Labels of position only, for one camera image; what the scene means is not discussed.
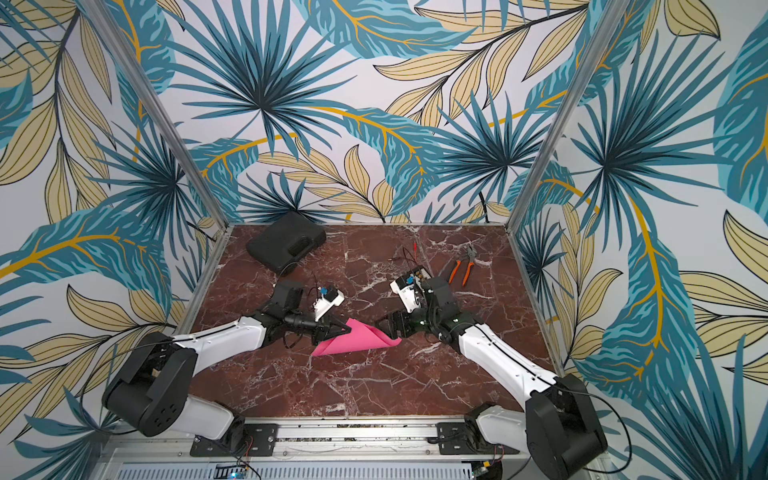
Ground aluminium front rail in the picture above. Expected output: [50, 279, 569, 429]
[102, 412, 527, 463]

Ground left aluminium frame post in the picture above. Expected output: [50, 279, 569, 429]
[81, 0, 229, 230]

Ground orange handled pliers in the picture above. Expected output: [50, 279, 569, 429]
[448, 246, 477, 287]

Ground aluminium frame post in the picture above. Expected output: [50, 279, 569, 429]
[506, 1, 629, 238]
[81, 0, 229, 230]

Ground green circuit board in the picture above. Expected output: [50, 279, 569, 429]
[213, 463, 250, 480]

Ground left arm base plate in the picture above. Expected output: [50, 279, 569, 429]
[190, 423, 279, 458]

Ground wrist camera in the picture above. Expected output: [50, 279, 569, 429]
[390, 274, 421, 313]
[313, 286, 345, 322]

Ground black plastic tool case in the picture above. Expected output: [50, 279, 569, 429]
[246, 212, 326, 277]

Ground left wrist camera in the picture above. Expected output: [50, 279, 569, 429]
[313, 286, 345, 322]

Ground red black probe wire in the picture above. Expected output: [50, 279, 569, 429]
[388, 238, 421, 269]

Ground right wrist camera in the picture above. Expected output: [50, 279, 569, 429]
[390, 274, 421, 313]

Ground pink square paper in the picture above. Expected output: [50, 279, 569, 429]
[312, 318, 401, 357]

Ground right aluminium frame post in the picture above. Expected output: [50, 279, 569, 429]
[506, 1, 629, 238]

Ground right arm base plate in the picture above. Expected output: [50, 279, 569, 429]
[427, 421, 519, 456]

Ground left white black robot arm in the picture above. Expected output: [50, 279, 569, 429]
[102, 280, 351, 441]

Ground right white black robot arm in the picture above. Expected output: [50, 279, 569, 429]
[376, 275, 608, 479]

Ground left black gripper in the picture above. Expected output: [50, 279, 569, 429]
[286, 310, 353, 346]

